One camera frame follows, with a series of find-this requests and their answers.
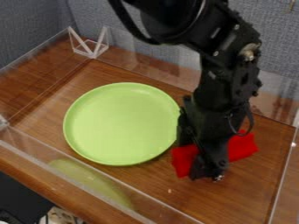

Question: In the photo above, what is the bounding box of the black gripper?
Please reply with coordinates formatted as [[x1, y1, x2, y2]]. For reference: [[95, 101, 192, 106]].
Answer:
[[176, 58, 262, 182]]

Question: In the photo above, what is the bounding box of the red block carrot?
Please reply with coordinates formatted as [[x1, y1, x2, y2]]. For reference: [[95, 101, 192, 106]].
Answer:
[[171, 133, 259, 178]]

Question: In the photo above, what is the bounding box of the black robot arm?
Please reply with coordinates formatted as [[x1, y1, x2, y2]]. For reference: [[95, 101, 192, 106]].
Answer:
[[108, 0, 262, 181]]

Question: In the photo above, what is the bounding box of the green round plate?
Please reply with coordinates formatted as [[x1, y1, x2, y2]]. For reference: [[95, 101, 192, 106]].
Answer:
[[63, 82, 179, 166]]

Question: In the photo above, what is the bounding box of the black cable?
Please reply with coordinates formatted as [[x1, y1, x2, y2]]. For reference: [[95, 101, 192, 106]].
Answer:
[[226, 100, 256, 137]]

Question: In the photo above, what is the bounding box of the clear acrylic corner bracket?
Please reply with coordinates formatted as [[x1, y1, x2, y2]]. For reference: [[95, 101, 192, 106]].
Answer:
[[68, 26, 109, 60]]

